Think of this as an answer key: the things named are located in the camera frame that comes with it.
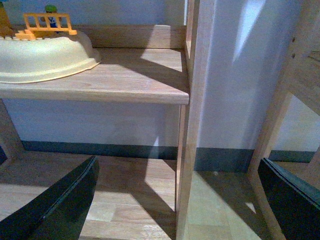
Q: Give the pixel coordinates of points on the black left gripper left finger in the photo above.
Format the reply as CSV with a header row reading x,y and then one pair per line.
x,y
59,213

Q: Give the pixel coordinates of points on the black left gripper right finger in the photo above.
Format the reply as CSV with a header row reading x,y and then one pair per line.
x,y
294,202

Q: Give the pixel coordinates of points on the wooden shelf unit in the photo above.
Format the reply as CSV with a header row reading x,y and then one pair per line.
x,y
139,65

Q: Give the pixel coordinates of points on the cream toy boat base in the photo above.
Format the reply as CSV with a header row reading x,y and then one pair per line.
x,y
45,59

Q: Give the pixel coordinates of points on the orange toy fence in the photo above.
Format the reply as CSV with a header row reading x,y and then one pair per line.
x,y
38,25

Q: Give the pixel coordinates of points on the green hat toy figure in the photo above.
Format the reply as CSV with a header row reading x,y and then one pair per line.
x,y
52,20

